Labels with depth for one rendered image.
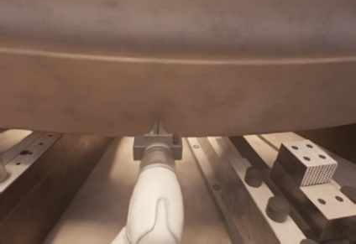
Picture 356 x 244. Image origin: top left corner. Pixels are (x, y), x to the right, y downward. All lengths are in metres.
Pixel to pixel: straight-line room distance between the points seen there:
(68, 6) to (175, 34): 0.33
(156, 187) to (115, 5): 0.55
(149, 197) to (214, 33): 0.53
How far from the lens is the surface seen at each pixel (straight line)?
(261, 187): 0.94
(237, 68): 0.71
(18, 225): 1.10
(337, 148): 1.97
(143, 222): 0.44
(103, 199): 1.34
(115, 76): 0.69
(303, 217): 0.90
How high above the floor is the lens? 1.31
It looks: 29 degrees down
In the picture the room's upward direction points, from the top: 3 degrees clockwise
